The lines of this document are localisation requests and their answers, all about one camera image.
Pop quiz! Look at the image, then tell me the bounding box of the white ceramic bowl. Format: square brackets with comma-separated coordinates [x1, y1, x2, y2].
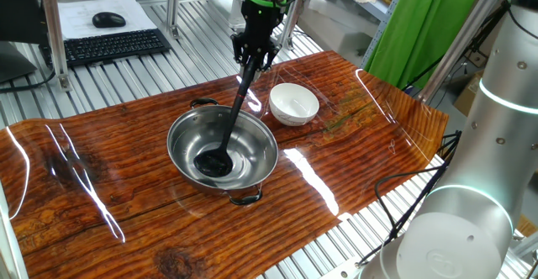
[268, 82, 320, 128]

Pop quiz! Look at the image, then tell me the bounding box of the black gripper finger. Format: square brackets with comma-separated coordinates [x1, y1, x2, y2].
[231, 32, 256, 72]
[260, 43, 282, 72]

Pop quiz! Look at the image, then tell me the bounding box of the green cloth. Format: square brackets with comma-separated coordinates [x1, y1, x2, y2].
[363, 0, 487, 92]

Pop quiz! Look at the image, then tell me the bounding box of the aluminium frame post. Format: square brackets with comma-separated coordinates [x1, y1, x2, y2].
[165, 0, 184, 40]
[37, 0, 73, 92]
[0, 181, 29, 279]
[417, 0, 512, 104]
[276, 0, 313, 51]

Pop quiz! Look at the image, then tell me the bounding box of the black cable bundle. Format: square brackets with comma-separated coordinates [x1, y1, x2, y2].
[356, 129, 463, 268]

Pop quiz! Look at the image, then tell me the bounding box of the brown cardboard box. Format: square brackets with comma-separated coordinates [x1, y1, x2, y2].
[453, 70, 485, 117]

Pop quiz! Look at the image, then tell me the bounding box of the steel two-handled pot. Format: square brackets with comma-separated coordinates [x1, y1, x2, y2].
[166, 97, 280, 207]

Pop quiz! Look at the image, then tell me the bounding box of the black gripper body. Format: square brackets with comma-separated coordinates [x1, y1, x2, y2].
[240, 2, 287, 52]

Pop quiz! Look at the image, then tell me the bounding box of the glossy wood-grain mat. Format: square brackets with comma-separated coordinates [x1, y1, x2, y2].
[0, 50, 450, 279]

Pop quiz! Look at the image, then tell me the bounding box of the white pedestal plate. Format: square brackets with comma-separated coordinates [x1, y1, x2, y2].
[208, 0, 291, 34]

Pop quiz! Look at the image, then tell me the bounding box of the white perforated metal shelf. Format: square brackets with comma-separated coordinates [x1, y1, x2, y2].
[323, 0, 411, 68]

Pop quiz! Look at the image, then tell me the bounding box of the black plastic ladle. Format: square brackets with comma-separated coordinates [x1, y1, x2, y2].
[193, 55, 264, 179]

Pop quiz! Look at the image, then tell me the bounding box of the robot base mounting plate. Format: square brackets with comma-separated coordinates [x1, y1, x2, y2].
[327, 256, 371, 279]

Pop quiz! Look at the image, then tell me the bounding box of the white paper sheet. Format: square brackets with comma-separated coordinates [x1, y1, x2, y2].
[57, 0, 159, 41]

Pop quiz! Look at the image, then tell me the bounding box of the black monitor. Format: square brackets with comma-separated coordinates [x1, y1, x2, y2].
[0, 0, 50, 85]

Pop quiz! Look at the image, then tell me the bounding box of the black monitor cable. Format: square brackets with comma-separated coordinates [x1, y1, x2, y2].
[0, 70, 58, 95]

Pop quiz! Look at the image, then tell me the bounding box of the black computer mouse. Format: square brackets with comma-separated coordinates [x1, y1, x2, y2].
[92, 11, 127, 29]

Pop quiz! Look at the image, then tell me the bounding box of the black keyboard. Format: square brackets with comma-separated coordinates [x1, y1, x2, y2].
[39, 28, 172, 69]

